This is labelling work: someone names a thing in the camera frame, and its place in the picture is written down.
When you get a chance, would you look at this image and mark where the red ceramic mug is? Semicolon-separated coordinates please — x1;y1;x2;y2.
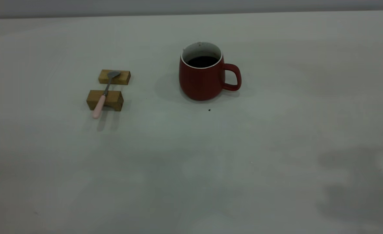
179;42;242;101

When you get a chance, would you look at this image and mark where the arched wooden block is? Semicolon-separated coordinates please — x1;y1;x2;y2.
86;90;124;112

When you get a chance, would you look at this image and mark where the dark coffee liquid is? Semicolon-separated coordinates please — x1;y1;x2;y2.
187;56;218;68

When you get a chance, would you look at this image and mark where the flat rectangular wooden block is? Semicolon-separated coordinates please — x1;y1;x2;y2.
98;69;131;85

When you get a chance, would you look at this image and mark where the pink handled metal spoon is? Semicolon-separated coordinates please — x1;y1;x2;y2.
92;71;121;119

